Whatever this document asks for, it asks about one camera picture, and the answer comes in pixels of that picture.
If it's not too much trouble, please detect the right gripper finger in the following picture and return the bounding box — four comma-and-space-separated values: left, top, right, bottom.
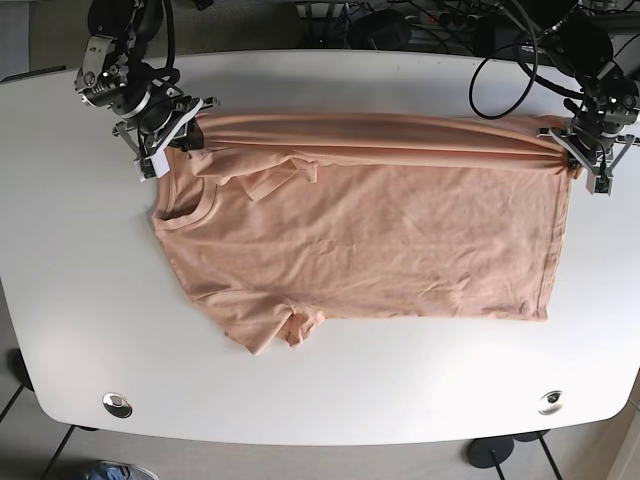
172, 122, 204, 152

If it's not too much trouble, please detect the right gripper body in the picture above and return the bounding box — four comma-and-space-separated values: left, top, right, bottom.
75, 34, 214, 158

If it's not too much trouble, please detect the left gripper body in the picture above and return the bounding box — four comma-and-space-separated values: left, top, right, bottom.
537, 79, 639, 183

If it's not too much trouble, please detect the beige T-shirt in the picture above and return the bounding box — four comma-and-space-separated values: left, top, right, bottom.
151, 113, 581, 354

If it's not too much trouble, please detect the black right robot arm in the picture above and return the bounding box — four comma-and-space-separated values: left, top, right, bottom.
75, 1, 214, 178

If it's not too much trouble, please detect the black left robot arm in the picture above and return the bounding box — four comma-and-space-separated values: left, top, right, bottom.
468, 1, 639, 194

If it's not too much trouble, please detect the black power adapter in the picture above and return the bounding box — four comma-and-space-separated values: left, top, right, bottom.
347, 10, 411, 51

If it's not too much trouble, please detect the left chrome table grommet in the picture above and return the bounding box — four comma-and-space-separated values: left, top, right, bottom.
102, 392, 133, 419

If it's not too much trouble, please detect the chrome table grommet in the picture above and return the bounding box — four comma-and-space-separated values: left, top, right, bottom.
536, 390, 564, 416
102, 392, 133, 419

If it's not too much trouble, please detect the right chrome table grommet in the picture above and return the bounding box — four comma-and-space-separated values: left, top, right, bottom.
536, 390, 564, 416

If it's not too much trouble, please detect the grey sneaker shoe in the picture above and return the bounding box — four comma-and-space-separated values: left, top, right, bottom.
95, 461, 159, 480

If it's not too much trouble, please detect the black round stand base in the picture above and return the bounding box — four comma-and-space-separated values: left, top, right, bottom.
465, 436, 514, 469

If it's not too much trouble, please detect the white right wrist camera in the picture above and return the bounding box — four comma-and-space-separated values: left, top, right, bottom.
134, 151, 170, 182

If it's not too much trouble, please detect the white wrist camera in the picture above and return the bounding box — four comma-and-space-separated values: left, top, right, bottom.
134, 151, 170, 182
586, 173, 613, 196

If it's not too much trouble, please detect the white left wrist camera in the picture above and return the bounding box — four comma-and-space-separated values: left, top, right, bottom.
586, 173, 613, 196

